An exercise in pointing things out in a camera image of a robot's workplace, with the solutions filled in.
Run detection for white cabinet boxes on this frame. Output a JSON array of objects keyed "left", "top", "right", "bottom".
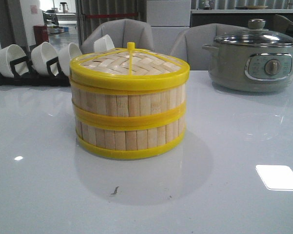
[{"left": 146, "top": 0, "right": 191, "bottom": 55}]

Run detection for grey upholstered chair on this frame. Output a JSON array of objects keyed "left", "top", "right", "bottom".
[
  {"left": 169, "top": 23, "right": 244, "bottom": 70},
  {"left": 81, "top": 19, "right": 154, "bottom": 54}
]

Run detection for grey electric cooking pot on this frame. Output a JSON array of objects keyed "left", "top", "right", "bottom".
[{"left": 202, "top": 42, "right": 293, "bottom": 92}]

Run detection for glass pot lid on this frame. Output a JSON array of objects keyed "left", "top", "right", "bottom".
[{"left": 214, "top": 19, "right": 293, "bottom": 47}]

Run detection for white ceramic bowl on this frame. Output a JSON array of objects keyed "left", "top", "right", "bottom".
[
  {"left": 58, "top": 43, "right": 82, "bottom": 77},
  {"left": 94, "top": 34, "right": 115, "bottom": 53},
  {"left": 31, "top": 42, "right": 58, "bottom": 76},
  {"left": 0, "top": 44, "right": 26, "bottom": 78}
]

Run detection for black bowl rack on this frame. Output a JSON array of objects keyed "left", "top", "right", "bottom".
[{"left": 0, "top": 56, "right": 70, "bottom": 87}]

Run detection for right grey upholstered chair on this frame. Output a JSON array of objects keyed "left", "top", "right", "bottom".
[{"left": 169, "top": 23, "right": 244, "bottom": 70}]

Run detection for left grey upholstered chair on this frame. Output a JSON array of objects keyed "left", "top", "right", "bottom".
[{"left": 81, "top": 19, "right": 154, "bottom": 54}]

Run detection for red bin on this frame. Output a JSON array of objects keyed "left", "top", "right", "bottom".
[{"left": 33, "top": 25, "right": 49, "bottom": 46}]

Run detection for bamboo steamer tray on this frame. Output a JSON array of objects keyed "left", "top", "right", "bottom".
[
  {"left": 76, "top": 117, "right": 185, "bottom": 159},
  {"left": 71, "top": 82, "right": 186, "bottom": 130}
]

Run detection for woven bamboo steamer lid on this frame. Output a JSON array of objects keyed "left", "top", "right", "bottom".
[{"left": 70, "top": 42, "right": 190, "bottom": 95}]

